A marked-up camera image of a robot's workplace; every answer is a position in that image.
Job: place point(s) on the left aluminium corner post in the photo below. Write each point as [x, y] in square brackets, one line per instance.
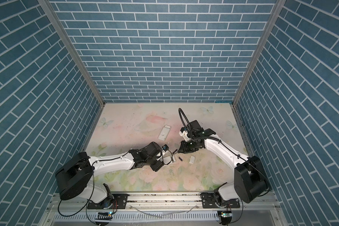
[53, 18]

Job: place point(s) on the black mounting plate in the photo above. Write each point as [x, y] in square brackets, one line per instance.
[213, 200]
[114, 202]

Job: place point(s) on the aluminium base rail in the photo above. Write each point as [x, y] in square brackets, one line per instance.
[166, 209]

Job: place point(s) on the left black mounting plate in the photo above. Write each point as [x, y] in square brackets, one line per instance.
[114, 202]

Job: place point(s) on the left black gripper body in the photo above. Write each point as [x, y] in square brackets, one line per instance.
[157, 164]

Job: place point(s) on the aluminium corner post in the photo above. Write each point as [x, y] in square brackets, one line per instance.
[260, 46]
[53, 18]

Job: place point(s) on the white remote control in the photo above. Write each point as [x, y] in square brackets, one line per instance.
[169, 159]
[164, 132]

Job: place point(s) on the right aluminium corner post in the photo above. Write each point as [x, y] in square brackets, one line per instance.
[260, 46]

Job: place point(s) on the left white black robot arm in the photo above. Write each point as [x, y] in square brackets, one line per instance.
[76, 177]

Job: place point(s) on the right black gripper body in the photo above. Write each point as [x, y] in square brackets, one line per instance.
[190, 145]

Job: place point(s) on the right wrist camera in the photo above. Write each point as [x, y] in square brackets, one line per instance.
[184, 134]

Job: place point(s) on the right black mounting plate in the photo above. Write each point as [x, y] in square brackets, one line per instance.
[213, 200]

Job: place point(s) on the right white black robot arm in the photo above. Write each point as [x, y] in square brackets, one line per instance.
[249, 175]

